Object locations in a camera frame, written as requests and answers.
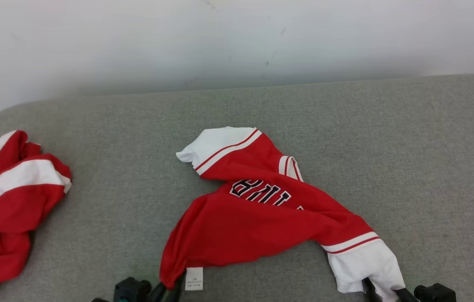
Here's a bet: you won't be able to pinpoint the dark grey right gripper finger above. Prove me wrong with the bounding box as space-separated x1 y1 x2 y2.
393 287 419 302
361 278 382 302

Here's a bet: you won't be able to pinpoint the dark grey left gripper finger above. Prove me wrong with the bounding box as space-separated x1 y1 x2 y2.
167 275 186 302
149 283 168 302

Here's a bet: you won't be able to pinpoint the red and white jersey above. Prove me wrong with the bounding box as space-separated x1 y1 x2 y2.
159 126 406 302

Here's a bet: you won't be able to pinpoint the red shorts with white stripe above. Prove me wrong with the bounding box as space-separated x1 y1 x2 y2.
0 130 73 302

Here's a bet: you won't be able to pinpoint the grey fabric sofa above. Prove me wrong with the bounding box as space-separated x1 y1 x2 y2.
0 75 474 302

